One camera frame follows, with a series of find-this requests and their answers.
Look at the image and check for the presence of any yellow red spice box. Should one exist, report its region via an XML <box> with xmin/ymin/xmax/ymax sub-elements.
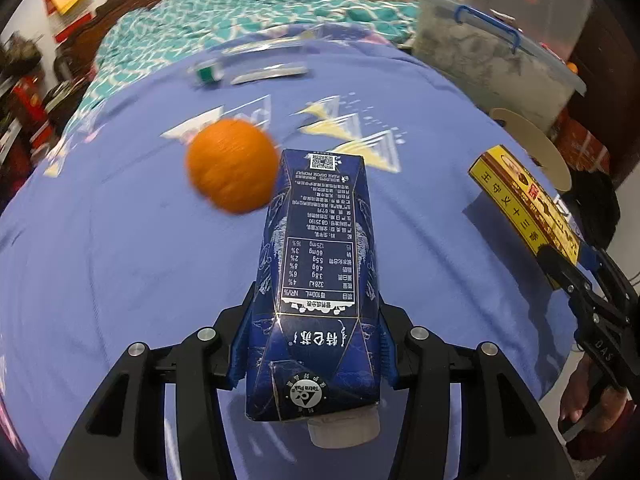
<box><xmin>469</xmin><ymin>145</ymin><xmax>580</xmax><ymax>269</ymax></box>

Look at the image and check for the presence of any dark blue milk carton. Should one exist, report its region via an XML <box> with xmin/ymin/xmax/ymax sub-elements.
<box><xmin>245</xmin><ymin>150</ymin><xmax>381</xmax><ymax>450</ymax></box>

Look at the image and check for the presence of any right hand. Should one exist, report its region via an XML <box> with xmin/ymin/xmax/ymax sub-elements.
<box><xmin>558</xmin><ymin>354</ymin><xmax>628</xmax><ymax>434</ymax></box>

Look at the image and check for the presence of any round cardboard disc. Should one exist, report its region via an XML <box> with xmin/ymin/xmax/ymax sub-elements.
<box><xmin>489</xmin><ymin>107</ymin><xmax>572</xmax><ymax>193</ymax></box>

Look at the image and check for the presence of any blue patterned bed sheet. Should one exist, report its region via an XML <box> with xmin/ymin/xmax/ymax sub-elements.
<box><xmin>1</xmin><ymin>40</ymin><xmax>576</xmax><ymax>478</ymax></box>

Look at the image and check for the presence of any orange fruit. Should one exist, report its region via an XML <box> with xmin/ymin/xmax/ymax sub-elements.
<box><xmin>186</xmin><ymin>118</ymin><xmax>280</xmax><ymax>214</ymax></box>

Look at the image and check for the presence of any clear plastic bottle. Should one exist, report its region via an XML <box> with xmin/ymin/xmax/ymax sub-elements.
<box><xmin>188</xmin><ymin>37</ymin><xmax>310</xmax><ymax>87</ymax></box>

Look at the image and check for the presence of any carved wooden headboard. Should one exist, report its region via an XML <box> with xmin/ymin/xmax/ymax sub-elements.
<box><xmin>52</xmin><ymin>0</ymin><xmax>252</xmax><ymax>84</ymax></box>

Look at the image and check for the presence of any teal patterned quilt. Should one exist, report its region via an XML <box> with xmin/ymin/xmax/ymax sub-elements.
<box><xmin>65</xmin><ymin>0</ymin><xmax>419</xmax><ymax>131</ymax></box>

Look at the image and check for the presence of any clear storage box blue handle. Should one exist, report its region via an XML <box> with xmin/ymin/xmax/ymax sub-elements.
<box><xmin>412</xmin><ymin>0</ymin><xmax>587</xmax><ymax>131</ymax></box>

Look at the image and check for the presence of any red yellow wall calendar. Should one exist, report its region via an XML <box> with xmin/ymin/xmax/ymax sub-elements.
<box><xmin>43</xmin><ymin>0</ymin><xmax>93</xmax><ymax>44</ymax></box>

